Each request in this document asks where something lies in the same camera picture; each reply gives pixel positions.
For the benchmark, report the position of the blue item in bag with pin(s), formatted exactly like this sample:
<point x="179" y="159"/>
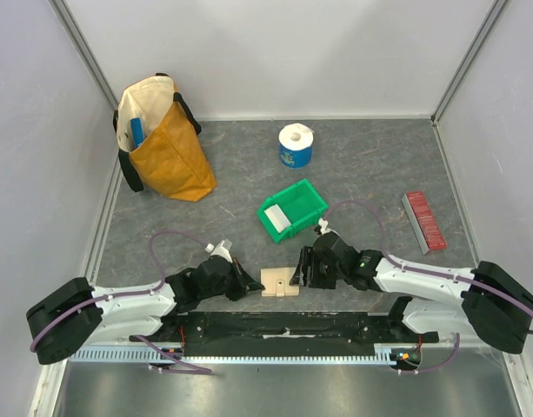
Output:
<point x="137" y="131"/>

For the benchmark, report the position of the toilet paper roll blue wrap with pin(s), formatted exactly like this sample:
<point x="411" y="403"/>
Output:
<point x="295" y="145"/>

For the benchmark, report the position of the orange tote bag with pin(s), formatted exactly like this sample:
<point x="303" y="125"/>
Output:
<point x="170" y="160"/>

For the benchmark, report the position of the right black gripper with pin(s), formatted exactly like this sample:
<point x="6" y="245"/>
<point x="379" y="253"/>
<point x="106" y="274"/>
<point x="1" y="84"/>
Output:
<point x="312" y="267"/>

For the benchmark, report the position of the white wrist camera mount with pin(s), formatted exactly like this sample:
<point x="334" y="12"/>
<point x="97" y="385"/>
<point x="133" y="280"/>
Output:
<point x="323" y="227"/>
<point x="222" y="249"/>

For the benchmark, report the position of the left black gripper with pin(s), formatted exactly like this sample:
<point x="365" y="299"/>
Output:
<point x="243" y="281"/>

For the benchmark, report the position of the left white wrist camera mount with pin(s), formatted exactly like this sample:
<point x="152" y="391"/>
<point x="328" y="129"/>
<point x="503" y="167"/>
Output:
<point x="222" y="249"/>

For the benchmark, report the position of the white slotted cable duct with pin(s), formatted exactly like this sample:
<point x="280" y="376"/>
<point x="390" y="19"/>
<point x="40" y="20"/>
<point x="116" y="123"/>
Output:
<point x="144" y="355"/>

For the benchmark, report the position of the green plastic bin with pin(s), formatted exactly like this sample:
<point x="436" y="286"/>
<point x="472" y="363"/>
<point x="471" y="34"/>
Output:
<point x="301" y="203"/>

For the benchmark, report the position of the red and grey box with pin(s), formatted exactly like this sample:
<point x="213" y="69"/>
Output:
<point x="423" y="222"/>

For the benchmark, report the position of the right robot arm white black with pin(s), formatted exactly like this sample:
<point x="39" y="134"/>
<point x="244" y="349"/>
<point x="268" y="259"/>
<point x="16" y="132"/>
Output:
<point x="484" y="301"/>

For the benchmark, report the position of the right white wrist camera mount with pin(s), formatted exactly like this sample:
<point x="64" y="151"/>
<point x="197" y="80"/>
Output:
<point x="323" y="227"/>

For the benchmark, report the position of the white credit card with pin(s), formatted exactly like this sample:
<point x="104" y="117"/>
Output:
<point x="278" y="218"/>

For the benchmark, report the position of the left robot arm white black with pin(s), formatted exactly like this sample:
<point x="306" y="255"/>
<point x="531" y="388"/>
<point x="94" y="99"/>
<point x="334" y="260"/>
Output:
<point x="78" y="314"/>

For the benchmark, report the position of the beige leather card holder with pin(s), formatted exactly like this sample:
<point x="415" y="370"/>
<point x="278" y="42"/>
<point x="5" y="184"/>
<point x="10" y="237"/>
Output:
<point x="276" y="282"/>

